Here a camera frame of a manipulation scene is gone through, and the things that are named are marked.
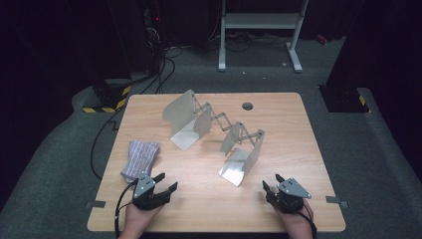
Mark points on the small red floor object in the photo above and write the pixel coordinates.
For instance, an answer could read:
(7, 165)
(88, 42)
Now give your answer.
(321, 39)

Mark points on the white metal stand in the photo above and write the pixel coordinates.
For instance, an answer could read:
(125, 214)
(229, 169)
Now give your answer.
(260, 20)

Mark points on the person's right hand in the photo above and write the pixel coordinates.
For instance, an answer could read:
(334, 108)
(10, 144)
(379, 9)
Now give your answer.
(298, 222)

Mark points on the grey round table grommet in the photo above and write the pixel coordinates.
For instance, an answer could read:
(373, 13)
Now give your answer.
(247, 106)

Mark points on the person's left hand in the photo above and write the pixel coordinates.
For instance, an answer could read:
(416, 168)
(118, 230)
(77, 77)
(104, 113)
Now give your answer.
(139, 220)

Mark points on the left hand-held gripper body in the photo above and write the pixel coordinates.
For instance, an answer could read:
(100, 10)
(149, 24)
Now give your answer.
(144, 186)

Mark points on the black stand base yellow mark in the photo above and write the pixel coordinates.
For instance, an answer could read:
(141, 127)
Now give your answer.
(341, 99)

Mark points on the black-yellow striped stand base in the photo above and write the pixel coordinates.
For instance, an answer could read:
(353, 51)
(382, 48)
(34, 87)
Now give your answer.
(109, 96)

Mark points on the striped purple-white cloth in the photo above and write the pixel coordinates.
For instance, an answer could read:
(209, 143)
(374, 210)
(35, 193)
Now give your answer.
(140, 159)

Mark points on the expandable grey metal bookend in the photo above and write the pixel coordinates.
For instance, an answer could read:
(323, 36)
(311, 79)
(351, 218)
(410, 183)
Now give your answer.
(180, 111)

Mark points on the grey tape strip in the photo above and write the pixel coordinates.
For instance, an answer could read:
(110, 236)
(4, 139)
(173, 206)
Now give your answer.
(97, 204)
(335, 200)

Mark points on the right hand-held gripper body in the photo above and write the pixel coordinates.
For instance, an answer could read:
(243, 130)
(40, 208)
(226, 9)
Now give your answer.
(293, 190)

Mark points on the black equipment rack red light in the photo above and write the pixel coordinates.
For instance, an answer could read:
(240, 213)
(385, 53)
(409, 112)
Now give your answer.
(154, 36)

